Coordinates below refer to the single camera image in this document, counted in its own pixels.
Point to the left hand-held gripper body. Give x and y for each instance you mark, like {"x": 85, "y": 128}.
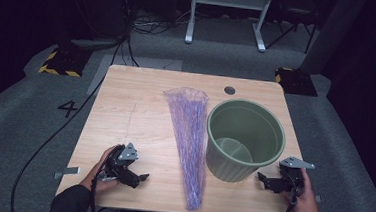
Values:
{"x": 127, "y": 152}

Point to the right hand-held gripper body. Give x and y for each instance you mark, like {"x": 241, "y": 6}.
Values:
{"x": 294, "y": 163}

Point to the green plastic trash bin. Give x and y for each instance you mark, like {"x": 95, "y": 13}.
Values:
{"x": 225, "y": 165}

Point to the purple plastic trash bag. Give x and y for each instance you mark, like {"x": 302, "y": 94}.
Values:
{"x": 189, "y": 136}

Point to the person's right hand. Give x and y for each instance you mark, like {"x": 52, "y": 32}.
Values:
{"x": 304, "y": 201}

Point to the person's left hand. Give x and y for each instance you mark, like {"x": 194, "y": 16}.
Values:
{"x": 89, "y": 180}

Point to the round table grommet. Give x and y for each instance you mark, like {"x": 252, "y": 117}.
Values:
{"x": 229, "y": 90}

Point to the black equipment stand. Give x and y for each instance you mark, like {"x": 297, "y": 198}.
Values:
{"x": 99, "y": 13}

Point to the black tripod stand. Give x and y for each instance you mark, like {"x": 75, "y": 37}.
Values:
{"x": 296, "y": 13}

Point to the metal table bracket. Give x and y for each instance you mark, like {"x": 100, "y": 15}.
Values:
{"x": 69, "y": 170}
{"x": 318, "y": 198}

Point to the black yellow striped base plate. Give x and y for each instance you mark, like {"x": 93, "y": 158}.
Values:
{"x": 298, "y": 83}
{"x": 65, "y": 62}

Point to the grey post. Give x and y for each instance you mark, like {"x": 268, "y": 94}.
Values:
{"x": 331, "y": 36}

